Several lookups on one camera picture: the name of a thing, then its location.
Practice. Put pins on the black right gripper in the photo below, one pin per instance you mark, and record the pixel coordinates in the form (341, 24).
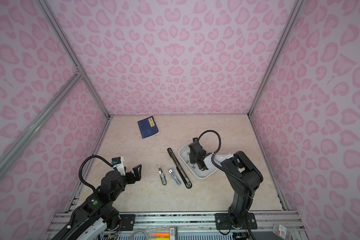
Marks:
(191, 154)

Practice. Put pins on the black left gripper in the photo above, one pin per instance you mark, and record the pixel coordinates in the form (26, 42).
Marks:
(138, 176)

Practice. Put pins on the white plastic tray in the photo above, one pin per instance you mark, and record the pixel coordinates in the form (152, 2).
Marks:
(184, 154)

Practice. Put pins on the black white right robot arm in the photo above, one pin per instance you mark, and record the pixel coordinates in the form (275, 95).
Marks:
(243, 176)

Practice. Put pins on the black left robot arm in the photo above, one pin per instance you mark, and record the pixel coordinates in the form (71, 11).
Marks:
(97, 214)

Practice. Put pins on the blue book yellow label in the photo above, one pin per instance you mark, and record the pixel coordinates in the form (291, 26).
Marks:
(148, 127)

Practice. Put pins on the orange marker pen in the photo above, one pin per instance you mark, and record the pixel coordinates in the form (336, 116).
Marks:
(160, 235)

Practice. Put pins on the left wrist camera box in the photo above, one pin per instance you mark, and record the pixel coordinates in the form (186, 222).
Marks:
(118, 164)

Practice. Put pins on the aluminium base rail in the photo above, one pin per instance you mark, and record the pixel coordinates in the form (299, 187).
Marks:
(265, 225)

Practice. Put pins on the aluminium frame corner post left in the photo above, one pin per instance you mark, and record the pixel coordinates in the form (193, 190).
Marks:
(67, 46)

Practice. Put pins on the aluminium frame corner post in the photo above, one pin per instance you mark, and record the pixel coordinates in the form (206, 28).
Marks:
(67, 46)
(296, 11)

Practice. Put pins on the aluminium diagonal frame bar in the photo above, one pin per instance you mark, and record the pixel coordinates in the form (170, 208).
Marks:
(9, 157)

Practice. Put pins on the aluminium frame corner post right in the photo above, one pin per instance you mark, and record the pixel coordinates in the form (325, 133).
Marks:
(296, 11)

